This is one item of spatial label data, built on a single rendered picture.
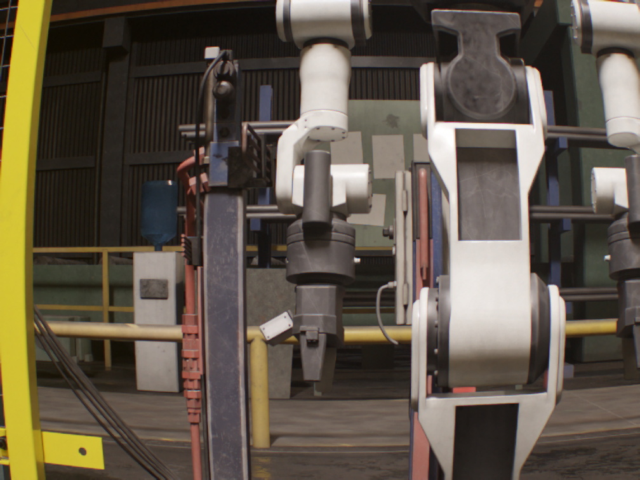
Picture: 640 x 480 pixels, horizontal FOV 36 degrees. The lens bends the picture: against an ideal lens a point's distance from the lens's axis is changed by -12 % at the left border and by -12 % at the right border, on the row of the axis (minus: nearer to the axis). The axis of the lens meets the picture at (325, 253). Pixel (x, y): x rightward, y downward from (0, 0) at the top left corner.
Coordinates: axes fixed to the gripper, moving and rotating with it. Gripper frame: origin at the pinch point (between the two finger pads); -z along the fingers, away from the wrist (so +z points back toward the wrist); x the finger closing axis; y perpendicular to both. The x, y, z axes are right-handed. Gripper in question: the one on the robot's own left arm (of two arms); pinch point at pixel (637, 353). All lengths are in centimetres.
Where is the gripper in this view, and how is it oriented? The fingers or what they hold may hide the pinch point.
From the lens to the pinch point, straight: 142.7
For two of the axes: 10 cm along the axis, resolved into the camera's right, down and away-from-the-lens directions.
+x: -1.2, -2.4, -9.6
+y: 9.9, -0.1, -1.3
